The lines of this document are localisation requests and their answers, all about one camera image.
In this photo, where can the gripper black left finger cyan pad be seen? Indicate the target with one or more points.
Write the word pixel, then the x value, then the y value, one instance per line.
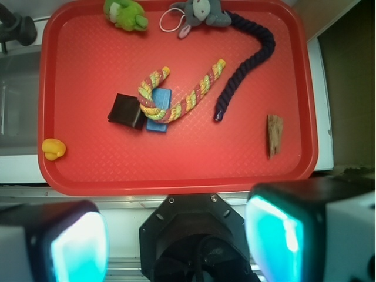
pixel 66 241

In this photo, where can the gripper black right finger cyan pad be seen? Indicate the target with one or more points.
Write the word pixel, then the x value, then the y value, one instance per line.
pixel 317 229

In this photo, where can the yellow rubber duck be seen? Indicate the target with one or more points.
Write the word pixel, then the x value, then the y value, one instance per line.
pixel 53 149

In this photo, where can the black rectangular block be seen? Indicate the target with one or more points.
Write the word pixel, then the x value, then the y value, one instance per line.
pixel 126 111

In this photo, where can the red plastic tray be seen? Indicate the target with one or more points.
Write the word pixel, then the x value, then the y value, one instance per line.
pixel 86 62

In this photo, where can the grey toy sink basin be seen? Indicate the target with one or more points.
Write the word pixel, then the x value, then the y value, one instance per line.
pixel 19 101

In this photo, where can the grey sink faucet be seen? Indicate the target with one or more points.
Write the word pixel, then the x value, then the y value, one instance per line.
pixel 15 27

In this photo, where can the green plush frog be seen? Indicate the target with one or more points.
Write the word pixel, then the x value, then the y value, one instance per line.
pixel 127 15

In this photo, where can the grey plush donkey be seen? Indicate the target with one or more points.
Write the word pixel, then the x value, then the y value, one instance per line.
pixel 195 13

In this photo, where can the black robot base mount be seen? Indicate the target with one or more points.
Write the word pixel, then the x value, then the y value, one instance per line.
pixel 195 237

